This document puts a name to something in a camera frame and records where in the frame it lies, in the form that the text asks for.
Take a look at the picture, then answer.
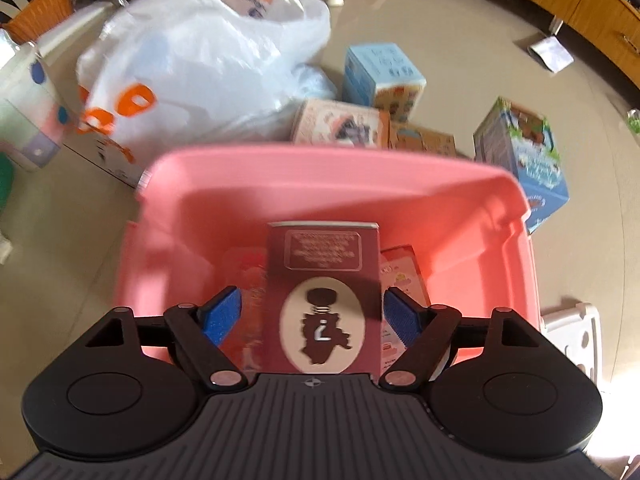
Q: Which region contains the white plastic bag orange print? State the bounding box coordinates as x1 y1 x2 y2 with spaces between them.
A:
75 0 337 161

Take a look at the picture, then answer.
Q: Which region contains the wooden cabinet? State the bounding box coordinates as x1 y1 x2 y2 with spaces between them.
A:
445 0 640 103

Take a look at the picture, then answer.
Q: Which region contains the orange woven basket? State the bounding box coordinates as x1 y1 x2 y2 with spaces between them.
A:
2 0 75 43

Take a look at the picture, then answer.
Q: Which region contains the teal plastic bin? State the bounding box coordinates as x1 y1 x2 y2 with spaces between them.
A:
0 154 15 211

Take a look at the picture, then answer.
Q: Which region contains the pink and blue toy box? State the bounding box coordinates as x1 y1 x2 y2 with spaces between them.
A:
220 247 268 371

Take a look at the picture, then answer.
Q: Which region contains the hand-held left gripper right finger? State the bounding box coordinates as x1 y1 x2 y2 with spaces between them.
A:
378 287 547 392

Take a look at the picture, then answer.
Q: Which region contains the pink plastic storage bin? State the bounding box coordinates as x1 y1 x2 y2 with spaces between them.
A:
114 142 542 376

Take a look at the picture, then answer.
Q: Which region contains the pink orange toy box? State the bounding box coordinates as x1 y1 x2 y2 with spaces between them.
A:
291 98 391 148

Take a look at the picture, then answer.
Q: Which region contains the light blue toy box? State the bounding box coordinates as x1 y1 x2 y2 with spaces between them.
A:
342 44 427 111

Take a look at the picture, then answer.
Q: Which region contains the white plastic bucket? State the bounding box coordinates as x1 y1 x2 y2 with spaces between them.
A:
0 42 68 171

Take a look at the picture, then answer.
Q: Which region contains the green and blue toy box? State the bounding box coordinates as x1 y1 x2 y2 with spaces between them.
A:
472 96 571 235

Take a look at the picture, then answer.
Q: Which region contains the pale pink toy box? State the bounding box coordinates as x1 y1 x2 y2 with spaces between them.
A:
378 245 432 361

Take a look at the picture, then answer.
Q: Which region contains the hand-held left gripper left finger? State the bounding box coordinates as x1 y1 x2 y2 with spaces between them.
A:
85 285 249 392

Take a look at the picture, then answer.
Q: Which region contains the white bin lid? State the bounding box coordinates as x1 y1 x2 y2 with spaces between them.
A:
541 302 603 386

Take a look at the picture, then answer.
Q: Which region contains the striped cloth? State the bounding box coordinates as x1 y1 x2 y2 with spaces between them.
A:
0 0 36 26

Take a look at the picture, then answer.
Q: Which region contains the white paper sheet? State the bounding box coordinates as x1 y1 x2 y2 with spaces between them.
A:
527 35 575 73

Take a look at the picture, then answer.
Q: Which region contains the dark red toy box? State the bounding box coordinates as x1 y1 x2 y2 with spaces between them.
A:
264 221 383 376

